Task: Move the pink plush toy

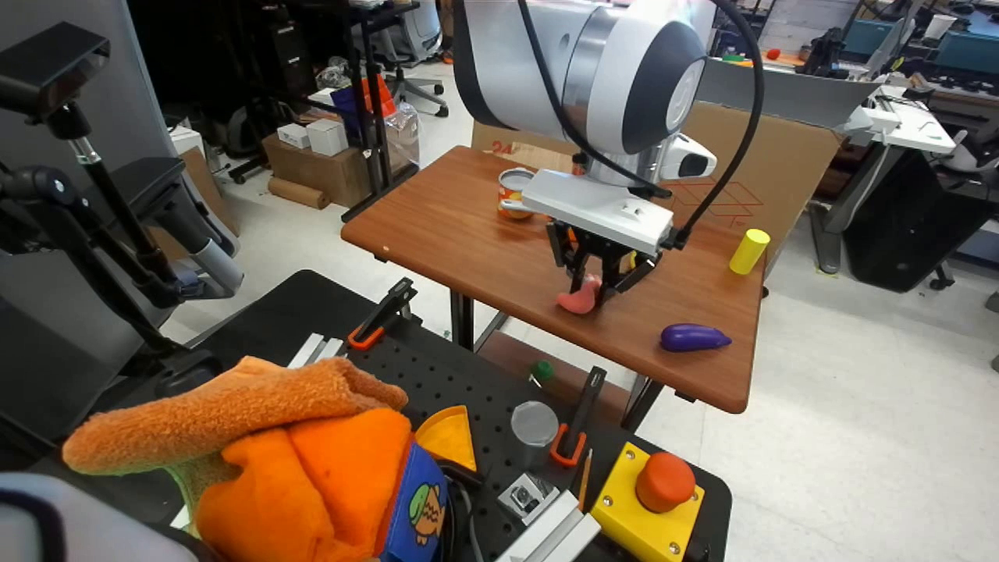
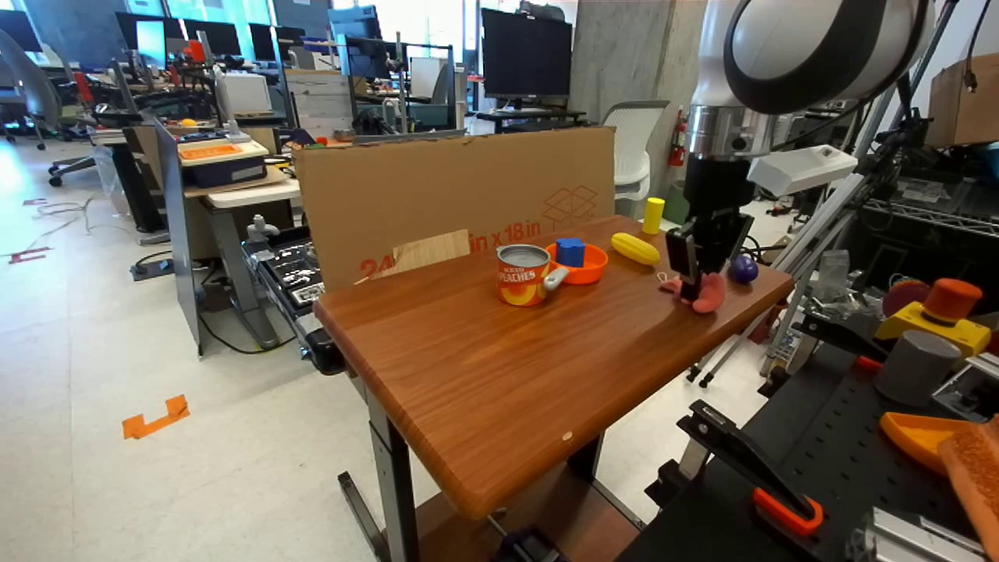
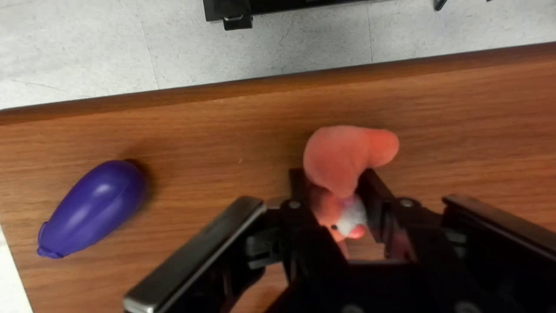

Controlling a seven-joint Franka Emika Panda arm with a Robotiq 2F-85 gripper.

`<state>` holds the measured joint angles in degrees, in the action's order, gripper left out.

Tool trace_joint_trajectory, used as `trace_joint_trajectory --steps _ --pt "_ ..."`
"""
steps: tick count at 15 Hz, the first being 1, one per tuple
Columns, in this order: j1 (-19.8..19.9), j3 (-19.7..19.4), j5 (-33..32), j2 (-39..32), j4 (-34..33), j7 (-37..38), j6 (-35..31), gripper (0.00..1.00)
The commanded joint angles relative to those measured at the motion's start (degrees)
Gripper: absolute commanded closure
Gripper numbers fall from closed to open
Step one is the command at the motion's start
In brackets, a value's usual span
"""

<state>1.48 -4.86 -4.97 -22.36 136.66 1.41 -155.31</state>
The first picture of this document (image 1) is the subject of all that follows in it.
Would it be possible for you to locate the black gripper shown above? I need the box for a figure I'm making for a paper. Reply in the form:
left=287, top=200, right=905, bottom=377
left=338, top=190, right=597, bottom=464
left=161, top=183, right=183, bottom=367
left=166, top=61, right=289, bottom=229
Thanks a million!
left=545, top=223, right=661, bottom=300

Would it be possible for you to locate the pink plush toy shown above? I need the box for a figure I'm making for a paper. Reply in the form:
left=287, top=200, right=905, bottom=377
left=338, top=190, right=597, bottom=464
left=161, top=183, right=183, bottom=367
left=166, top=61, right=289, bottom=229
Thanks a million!
left=553, top=273, right=604, bottom=319

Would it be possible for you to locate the purple toy eggplant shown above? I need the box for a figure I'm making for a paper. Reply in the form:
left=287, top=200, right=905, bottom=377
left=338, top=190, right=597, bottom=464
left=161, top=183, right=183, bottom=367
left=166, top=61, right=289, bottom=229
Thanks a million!
left=658, top=322, right=735, bottom=355

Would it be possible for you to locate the orange plush with blue patch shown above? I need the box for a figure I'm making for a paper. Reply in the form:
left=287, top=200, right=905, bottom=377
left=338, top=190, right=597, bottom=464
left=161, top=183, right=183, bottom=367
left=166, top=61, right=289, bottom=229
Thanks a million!
left=192, top=404, right=451, bottom=562

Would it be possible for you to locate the black table leg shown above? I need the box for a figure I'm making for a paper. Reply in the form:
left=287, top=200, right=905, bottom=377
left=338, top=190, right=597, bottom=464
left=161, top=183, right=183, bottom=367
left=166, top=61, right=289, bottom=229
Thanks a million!
left=445, top=289, right=481, bottom=352
left=619, top=373, right=667, bottom=433

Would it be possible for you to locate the black orange spring clamp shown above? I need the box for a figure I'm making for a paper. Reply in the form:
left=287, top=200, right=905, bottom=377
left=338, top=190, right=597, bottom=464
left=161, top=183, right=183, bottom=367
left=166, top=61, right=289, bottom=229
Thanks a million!
left=545, top=361, right=609, bottom=470
left=342, top=275, right=422, bottom=355

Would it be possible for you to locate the yellow plastic cylinder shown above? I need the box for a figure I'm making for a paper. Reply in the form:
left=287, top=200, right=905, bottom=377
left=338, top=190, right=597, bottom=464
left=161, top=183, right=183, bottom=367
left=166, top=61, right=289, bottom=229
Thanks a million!
left=726, top=224, right=774, bottom=278

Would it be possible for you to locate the grey round disc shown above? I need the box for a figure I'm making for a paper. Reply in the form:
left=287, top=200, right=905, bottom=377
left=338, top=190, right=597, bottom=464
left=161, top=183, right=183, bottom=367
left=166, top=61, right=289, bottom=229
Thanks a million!
left=508, top=395, right=561, bottom=449

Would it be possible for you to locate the orange pencil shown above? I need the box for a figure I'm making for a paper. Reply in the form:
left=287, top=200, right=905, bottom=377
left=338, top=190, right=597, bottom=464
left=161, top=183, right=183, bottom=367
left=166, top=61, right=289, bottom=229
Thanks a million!
left=574, top=448, right=599, bottom=511

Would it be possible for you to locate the large cardboard board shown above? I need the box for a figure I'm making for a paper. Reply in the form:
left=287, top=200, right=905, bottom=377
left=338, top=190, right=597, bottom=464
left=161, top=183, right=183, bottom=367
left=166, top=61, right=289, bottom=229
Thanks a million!
left=467, top=96, right=845, bottom=278

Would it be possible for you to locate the red emergency stop button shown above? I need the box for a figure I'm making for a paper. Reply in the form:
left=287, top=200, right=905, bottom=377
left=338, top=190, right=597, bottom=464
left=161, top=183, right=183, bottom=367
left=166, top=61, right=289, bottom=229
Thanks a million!
left=635, top=449, right=700, bottom=514

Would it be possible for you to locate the white printed marker tag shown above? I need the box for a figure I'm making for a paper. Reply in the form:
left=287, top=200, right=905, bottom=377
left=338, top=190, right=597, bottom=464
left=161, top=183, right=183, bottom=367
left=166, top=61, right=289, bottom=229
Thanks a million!
left=496, top=470, right=561, bottom=526

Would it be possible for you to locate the yellow emergency stop box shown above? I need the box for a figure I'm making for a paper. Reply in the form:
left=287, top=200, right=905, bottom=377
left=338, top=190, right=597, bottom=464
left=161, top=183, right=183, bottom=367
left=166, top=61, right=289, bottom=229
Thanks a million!
left=588, top=441, right=707, bottom=562

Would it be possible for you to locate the silver aluminium extrusion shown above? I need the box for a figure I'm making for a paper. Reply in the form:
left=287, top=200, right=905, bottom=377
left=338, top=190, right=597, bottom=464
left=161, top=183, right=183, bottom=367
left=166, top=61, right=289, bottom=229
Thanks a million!
left=285, top=329, right=350, bottom=374
left=496, top=486, right=604, bottom=562

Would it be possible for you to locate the grey flat panel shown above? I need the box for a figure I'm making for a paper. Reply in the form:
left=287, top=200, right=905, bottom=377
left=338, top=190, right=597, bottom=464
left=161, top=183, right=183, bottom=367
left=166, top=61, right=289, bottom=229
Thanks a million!
left=701, top=59, right=879, bottom=134

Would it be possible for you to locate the black metal rack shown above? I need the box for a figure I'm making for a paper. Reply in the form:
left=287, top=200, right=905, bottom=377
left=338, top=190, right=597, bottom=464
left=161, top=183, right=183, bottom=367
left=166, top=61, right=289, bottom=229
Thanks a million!
left=338, top=0, right=432, bottom=224

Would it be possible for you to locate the black office chair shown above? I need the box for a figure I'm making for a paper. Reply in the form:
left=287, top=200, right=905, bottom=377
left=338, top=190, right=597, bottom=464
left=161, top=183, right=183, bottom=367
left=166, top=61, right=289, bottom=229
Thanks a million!
left=363, top=0, right=458, bottom=122

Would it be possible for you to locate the brown cardboard box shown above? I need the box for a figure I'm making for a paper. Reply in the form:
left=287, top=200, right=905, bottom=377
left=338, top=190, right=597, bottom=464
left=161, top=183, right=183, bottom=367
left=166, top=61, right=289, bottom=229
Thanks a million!
left=259, top=130, right=390, bottom=210

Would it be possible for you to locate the black bag under desk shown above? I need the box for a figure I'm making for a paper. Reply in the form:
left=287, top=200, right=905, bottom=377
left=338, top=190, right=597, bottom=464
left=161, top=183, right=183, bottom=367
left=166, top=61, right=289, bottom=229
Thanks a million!
left=841, top=153, right=999, bottom=295

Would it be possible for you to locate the white small box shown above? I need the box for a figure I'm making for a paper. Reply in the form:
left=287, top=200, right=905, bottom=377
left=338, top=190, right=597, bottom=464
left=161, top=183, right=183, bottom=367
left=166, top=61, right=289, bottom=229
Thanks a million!
left=301, top=116, right=352, bottom=158

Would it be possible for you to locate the cardboard tube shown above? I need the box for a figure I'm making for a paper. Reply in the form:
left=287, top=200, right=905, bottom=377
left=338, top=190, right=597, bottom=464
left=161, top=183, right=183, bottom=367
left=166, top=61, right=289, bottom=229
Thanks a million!
left=265, top=171, right=329, bottom=212

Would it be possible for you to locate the white desk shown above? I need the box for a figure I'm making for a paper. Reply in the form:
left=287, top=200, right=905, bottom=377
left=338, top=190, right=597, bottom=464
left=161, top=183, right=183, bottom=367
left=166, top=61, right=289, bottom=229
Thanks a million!
left=808, top=82, right=962, bottom=275

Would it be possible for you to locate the orange terry towel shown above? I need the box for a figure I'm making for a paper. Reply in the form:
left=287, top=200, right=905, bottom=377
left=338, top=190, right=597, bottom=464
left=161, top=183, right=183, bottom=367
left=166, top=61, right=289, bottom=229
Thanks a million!
left=58, top=352, right=411, bottom=479

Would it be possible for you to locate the white blue-edged housing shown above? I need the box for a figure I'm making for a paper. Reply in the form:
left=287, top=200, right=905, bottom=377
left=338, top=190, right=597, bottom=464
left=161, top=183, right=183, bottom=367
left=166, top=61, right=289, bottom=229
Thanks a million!
left=0, top=470, right=201, bottom=562

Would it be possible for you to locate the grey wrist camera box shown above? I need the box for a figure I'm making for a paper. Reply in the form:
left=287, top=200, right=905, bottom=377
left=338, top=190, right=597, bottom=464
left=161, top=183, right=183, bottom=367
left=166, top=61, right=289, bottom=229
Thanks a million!
left=517, top=170, right=678, bottom=260

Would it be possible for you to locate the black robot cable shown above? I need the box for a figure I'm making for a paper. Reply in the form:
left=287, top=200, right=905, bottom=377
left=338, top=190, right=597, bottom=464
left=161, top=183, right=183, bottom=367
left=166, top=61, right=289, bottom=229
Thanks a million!
left=515, top=0, right=675, bottom=200
left=664, top=0, right=771, bottom=250

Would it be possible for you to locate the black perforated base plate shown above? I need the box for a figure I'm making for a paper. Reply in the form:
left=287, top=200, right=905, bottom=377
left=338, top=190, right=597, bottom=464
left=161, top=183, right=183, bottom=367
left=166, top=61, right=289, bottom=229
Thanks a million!
left=58, top=265, right=737, bottom=562

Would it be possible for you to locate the black camera on stand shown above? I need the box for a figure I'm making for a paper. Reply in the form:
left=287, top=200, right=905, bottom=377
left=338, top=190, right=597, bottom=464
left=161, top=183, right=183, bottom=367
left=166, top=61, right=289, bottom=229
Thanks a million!
left=0, top=21, right=112, bottom=118

